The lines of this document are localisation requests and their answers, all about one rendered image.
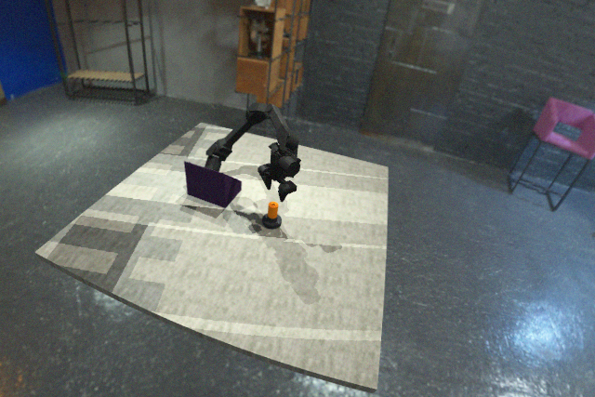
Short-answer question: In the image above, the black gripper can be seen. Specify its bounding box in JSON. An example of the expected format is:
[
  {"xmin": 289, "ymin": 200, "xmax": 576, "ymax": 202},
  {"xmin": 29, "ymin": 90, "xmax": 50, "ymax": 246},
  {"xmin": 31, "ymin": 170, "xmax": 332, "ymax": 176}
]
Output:
[{"xmin": 258, "ymin": 163, "xmax": 297, "ymax": 202}]

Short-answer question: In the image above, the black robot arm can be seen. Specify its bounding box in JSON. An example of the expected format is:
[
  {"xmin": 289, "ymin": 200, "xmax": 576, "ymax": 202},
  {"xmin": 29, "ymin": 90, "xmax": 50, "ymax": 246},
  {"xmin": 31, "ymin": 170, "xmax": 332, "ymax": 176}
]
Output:
[{"xmin": 204, "ymin": 102, "xmax": 301, "ymax": 179}]

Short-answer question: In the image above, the dark grey round pedestal with short shaft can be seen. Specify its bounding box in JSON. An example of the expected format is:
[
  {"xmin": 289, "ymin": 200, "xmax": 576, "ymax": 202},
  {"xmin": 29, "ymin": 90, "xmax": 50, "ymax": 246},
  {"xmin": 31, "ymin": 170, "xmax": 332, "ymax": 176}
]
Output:
[{"xmin": 262, "ymin": 214, "xmax": 282, "ymax": 229}]

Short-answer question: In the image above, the orange knob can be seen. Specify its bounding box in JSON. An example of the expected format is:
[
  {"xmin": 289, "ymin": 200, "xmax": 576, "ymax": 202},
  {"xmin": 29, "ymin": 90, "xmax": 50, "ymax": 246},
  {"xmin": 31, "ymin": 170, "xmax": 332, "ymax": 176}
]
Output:
[{"xmin": 268, "ymin": 202, "xmax": 278, "ymax": 219}]

